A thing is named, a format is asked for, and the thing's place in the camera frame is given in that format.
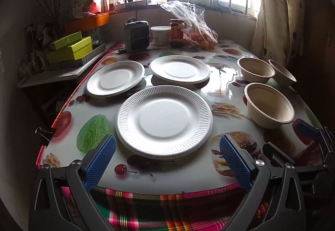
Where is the beige paper bowl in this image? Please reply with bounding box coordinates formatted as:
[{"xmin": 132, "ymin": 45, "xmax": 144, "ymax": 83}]
[
  {"xmin": 237, "ymin": 57, "xmax": 275, "ymax": 83},
  {"xmin": 269, "ymin": 60, "xmax": 297, "ymax": 87},
  {"xmin": 244, "ymin": 83, "xmax": 295, "ymax": 129}
]

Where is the white paper plate front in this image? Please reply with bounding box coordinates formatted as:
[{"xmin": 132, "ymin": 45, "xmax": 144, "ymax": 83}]
[{"xmin": 115, "ymin": 85, "xmax": 213, "ymax": 160}]

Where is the black binder clip left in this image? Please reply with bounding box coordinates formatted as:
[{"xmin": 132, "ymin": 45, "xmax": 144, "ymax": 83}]
[{"xmin": 35, "ymin": 127, "xmax": 56, "ymax": 146}]

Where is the patterned cream curtain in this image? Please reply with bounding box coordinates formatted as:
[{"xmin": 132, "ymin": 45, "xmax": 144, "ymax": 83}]
[{"xmin": 251, "ymin": 0, "xmax": 304, "ymax": 67}]

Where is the fruit print tablecloth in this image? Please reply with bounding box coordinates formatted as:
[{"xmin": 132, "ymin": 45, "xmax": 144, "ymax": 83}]
[{"xmin": 36, "ymin": 40, "xmax": 322, "ymax": 195}]

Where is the grey side shelf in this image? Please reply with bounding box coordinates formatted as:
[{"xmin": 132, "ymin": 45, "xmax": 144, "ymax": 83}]
[{"xmin": 17, "ymin": 41, "xmax": 116, "ymax": 88}]

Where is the plastic bag of oranges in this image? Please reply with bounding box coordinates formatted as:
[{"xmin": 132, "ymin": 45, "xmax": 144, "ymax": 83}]
[{"xmin": 160, "ymin": 0, "xmax": 218, "ymax": 50}]

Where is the striped black white box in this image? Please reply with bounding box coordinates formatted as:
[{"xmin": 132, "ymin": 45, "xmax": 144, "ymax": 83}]
[{"xmin": 46, "ymin": 43, "xmax": 106, "ymax": 71}]

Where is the yellow-green gift box upper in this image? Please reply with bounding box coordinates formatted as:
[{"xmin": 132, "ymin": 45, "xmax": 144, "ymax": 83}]
[{"xmin": 49, "ymin": 32, "xmax": 82, "ymax": 51}]

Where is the red labelled glass jar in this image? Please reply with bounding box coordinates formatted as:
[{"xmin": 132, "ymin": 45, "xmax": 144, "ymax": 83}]
[{"xmin": 170, "ymin": 19, "xmax": 184, "ymax": 48}]

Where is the white round tub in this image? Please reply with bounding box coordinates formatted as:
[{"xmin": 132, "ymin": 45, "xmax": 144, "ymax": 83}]
[{"xmin": 151, "ymin": 26, "xmax": 171, "ymax": 47}]

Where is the orange box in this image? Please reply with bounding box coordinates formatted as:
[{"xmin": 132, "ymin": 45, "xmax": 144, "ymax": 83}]
[{"xmin": 64, "ymin": 12, "xmax": 110, "ymax": 35}]

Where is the small grey space heater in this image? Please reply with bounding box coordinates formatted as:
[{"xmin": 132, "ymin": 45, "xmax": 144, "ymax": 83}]
[{"xmin": 124, "ymin": 18, "xmax": 150, "ymax": 53}]

